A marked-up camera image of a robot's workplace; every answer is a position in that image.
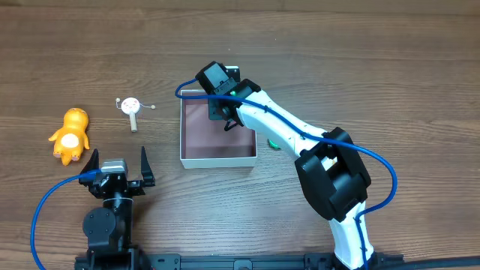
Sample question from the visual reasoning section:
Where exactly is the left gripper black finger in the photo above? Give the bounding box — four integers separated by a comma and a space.
79, 148, 99, 185
141, 146, 155, 187

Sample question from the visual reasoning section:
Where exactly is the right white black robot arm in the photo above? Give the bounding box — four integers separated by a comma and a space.
202, 79, 374, 269

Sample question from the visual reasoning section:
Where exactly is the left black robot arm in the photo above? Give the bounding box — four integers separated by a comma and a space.
74, 148, 155, 270

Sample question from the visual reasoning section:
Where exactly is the orange plastic cat figure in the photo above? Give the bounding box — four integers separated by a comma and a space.
48, 108, 90, 166

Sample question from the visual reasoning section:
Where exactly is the white cardboard box pink interior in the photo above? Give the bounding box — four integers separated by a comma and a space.
180, 90, 257, 169

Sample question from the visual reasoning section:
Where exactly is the green round plastic toy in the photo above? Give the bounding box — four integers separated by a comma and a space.
267, 139, 281, 150

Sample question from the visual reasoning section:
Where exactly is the white wooden rattle drum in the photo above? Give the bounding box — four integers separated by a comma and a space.
115, 97, 156, 133

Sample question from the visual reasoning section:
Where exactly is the left blue cable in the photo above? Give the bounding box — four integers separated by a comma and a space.
29, 169, 103, 270

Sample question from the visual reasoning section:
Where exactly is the black mounting rail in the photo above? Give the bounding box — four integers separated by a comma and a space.
73, 253, 480, 270

